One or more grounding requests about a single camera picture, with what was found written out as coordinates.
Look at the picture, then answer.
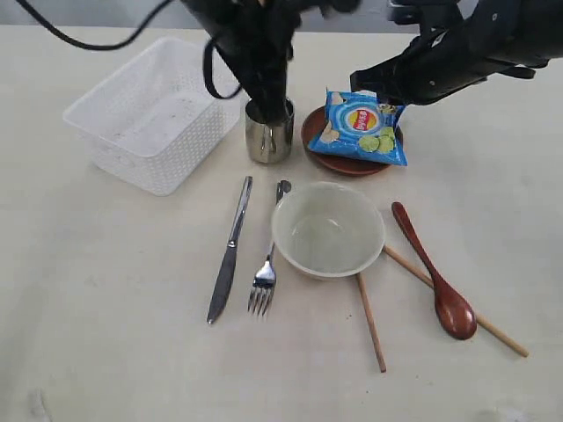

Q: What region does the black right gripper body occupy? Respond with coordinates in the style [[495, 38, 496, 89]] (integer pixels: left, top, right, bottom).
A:
[[395, 21, 507, 106]]

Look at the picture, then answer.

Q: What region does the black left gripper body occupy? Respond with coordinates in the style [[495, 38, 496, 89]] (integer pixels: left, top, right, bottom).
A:
[[182, 1, 360, 62]]

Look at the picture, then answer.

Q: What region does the blue potato chips bag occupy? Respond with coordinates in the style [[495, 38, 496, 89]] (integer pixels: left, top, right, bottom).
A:
[[308, 91, 407, 166]]

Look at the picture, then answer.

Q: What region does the brown wooden plate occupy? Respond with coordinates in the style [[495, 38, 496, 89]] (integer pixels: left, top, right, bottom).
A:
[[301, 105, 403, 177]]

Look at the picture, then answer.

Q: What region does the black metal cup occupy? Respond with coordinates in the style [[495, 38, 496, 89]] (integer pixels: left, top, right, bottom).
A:
[[245, 98, 295, 164]]

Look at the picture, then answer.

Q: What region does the white ceramic bowl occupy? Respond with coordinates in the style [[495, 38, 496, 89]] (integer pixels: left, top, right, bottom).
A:
[[271, 181, 386, 280]]

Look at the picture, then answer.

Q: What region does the silver table knife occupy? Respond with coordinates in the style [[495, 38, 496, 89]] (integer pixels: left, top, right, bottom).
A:
[[207, 176, 253, 324]]

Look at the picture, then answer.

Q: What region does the silver metal fork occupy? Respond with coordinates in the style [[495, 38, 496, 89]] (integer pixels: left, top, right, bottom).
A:
[[246, 180, 293, 318]]

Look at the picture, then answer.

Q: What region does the brown wooden spoon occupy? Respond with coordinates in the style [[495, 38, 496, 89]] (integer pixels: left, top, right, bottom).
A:
[[391, 201, 477, 340]]

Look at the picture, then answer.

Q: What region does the brown wooden chopstick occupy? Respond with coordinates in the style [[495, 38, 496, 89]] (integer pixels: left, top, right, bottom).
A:
[[384, 245, 530, 358], [355, 273, 387, 374]]

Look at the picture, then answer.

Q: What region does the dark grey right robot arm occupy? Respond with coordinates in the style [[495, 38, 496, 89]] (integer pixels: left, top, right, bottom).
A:
[[350, 1, 562, 106]]

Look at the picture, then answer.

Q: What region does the white woven plastic basket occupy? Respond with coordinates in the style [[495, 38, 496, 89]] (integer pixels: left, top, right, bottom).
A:
[[62, 36, 240, 196]]

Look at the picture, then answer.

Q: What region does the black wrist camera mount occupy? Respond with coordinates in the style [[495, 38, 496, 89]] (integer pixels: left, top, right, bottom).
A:
[[388, 0, 464, 28]]

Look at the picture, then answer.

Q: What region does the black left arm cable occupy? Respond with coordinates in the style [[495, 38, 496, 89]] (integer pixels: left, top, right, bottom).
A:
[[17, 0, 243, 100]]

